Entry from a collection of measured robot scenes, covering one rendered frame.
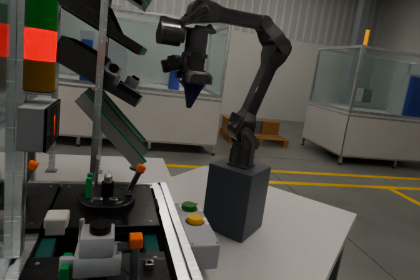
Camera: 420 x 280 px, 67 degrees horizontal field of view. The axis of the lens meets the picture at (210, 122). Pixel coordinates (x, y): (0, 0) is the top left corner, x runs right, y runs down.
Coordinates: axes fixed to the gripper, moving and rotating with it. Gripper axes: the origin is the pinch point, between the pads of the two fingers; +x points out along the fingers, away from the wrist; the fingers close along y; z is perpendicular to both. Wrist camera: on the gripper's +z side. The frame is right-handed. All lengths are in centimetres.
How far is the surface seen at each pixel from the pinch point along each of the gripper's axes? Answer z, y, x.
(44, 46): 30.4, 26.3, -7.8
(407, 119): -466, -342, 35
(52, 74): 29.3, 25.3, -3.5
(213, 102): -123, -375, 43
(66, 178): 34, -40, 39
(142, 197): 10.1, 1.7, 28.5
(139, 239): 14.2, 40.0, 18.1
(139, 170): 12.1, 6.0, 19.4
